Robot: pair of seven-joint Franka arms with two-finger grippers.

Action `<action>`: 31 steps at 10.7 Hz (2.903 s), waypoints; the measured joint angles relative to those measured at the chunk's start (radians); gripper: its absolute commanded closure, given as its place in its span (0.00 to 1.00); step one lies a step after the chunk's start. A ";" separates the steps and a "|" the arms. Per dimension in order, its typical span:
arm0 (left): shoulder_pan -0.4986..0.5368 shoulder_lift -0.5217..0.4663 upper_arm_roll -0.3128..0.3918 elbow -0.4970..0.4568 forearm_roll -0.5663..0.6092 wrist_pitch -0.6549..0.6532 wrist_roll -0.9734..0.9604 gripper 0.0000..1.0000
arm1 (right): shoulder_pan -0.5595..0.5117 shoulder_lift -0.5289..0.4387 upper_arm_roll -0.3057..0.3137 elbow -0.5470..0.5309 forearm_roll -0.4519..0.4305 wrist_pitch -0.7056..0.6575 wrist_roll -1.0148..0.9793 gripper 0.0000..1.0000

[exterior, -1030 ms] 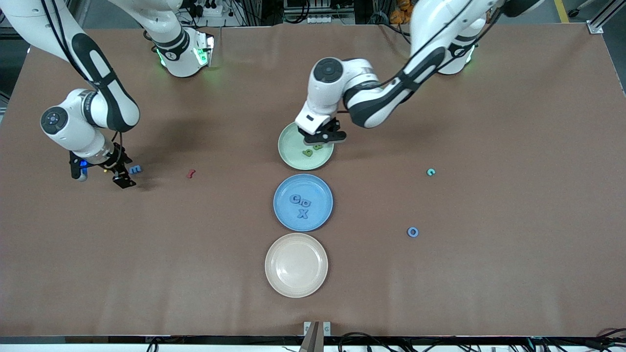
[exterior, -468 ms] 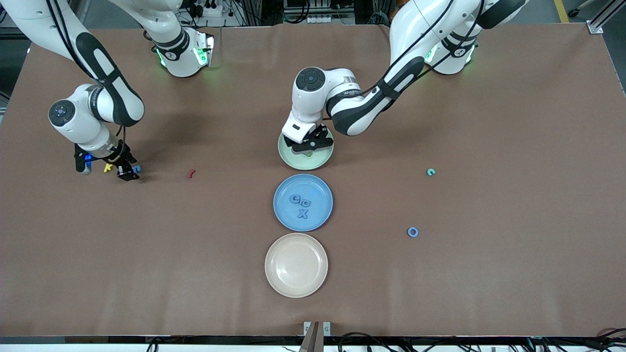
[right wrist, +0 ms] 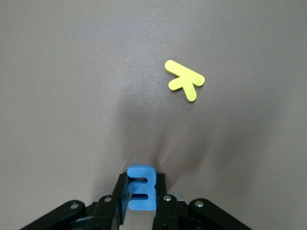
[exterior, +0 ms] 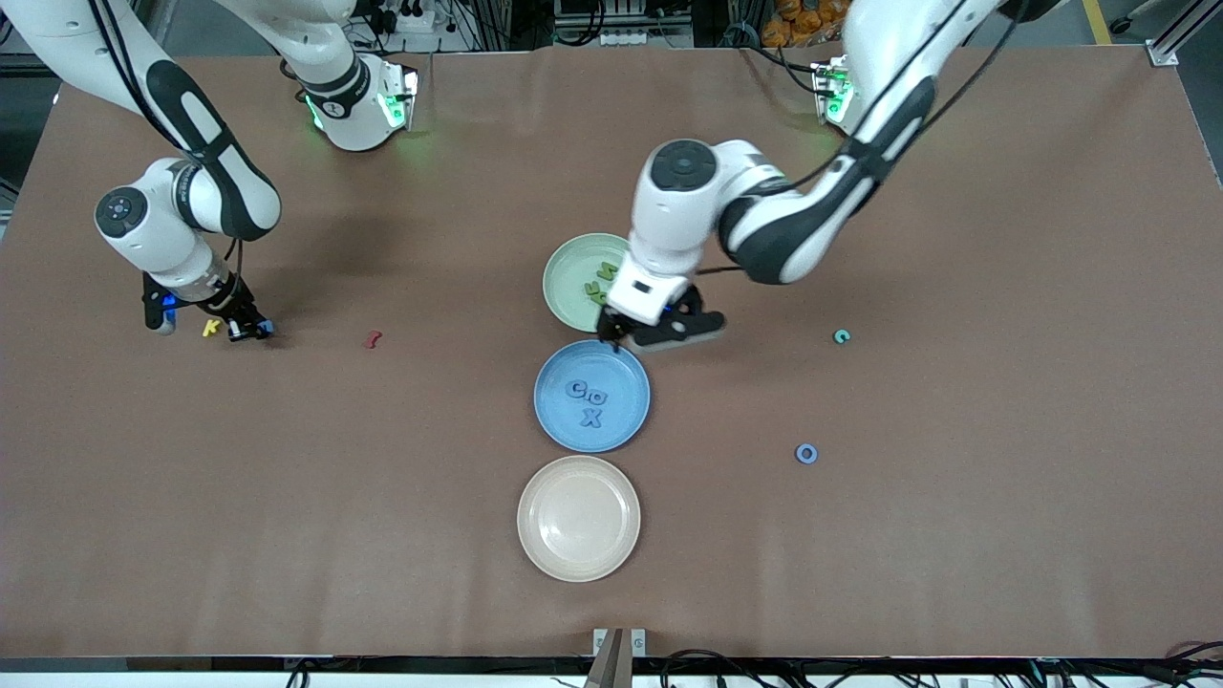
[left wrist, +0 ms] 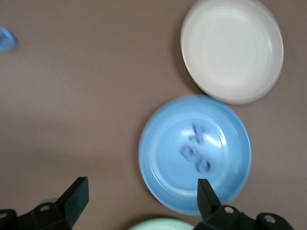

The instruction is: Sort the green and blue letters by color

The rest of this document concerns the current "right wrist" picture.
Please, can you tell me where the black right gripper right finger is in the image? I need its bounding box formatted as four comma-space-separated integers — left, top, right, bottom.
151, 172, 187, 230

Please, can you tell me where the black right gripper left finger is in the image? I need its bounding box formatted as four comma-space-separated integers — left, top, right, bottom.
85, 172, 130, 230

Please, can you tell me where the blue letter E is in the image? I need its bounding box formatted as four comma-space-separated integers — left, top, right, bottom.
126, 164, 158, 211

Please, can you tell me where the yellow letter K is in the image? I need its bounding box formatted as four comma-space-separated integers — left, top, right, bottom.
164, 59, 206, 103

